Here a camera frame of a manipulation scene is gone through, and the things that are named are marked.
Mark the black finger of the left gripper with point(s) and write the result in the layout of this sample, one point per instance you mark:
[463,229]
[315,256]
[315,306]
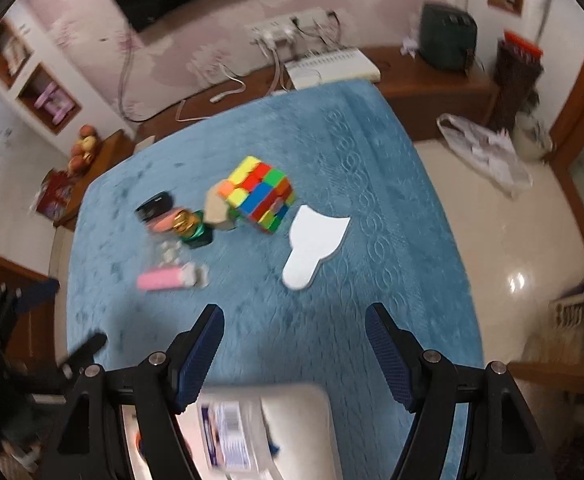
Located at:
[83,357]

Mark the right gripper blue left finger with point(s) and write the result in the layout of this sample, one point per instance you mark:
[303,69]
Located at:
[196,352]

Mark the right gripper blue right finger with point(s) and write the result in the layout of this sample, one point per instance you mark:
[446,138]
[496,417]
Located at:
[396,351]

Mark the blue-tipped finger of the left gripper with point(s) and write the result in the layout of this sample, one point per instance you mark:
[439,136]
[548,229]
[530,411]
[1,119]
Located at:
[32,296]

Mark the clear labelled plastic case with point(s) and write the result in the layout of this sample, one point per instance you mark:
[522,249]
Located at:
[234,436]

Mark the white foam piece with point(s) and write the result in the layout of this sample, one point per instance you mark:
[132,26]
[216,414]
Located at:
[313,239]

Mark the white plastic tray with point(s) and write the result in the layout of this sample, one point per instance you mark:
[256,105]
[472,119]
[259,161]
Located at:
[300,428]

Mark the clear plastic box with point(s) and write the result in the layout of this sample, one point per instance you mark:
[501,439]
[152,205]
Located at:
[165,250]

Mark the red gift box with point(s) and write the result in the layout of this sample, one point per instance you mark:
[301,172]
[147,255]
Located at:
[54,194]

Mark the green box gold cap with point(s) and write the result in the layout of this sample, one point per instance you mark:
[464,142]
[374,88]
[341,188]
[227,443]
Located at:
[189,226]

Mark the pink tube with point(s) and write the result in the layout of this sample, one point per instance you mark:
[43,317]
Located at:
[164,222]

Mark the beige faceted block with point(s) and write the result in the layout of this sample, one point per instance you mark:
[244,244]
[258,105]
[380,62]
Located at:
[216,212]

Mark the black car key fob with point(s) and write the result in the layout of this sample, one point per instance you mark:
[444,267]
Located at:
[154,207]

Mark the artificial fruit pile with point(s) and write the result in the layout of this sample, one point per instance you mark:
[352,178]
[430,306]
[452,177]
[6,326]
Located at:
[84,151]

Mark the blue plush table cloth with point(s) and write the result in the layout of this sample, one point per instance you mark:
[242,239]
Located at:
[346,155]

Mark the multicolour puzzle cube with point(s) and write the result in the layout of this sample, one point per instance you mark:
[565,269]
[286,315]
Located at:
[258,193]

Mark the white plastic bag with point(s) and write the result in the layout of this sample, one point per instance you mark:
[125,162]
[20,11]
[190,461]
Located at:
[488,153]

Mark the brown wooden tv cabinet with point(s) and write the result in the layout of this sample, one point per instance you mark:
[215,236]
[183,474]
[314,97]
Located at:
[418,94]

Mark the white router box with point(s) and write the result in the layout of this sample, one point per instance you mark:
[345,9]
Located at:
[330,67]

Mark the dark wicker basket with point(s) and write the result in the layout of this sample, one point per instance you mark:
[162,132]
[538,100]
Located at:
[517,68]

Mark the dark green appliance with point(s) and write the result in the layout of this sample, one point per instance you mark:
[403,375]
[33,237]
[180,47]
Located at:
[447,37]

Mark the white wall shelf unit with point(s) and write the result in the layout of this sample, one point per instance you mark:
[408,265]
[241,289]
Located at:
[44,88]

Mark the white wall power strip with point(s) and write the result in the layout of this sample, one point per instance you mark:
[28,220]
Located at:
[312,23]

